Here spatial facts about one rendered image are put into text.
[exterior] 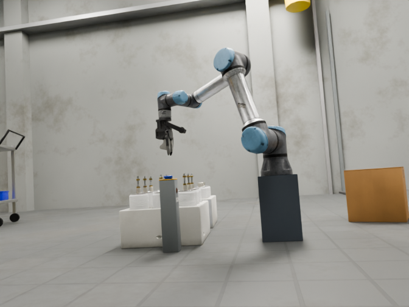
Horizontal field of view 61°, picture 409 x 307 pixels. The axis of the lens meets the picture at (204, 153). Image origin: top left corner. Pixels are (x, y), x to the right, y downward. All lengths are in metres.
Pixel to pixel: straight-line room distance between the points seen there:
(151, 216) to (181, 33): 3.97
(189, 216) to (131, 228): 0.29
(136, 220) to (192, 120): 3.39
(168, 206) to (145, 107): 3.75
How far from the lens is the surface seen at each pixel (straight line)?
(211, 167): 4.85
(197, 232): 1.65
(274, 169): 1.64
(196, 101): 1.99
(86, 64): 5.74
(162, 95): 2.00
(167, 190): 1.52
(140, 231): 1.71
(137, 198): 1.73
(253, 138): 1.54
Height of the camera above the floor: 0.31
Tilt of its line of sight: 4 degrees up
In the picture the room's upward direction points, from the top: 4 degrees counter-clockwise
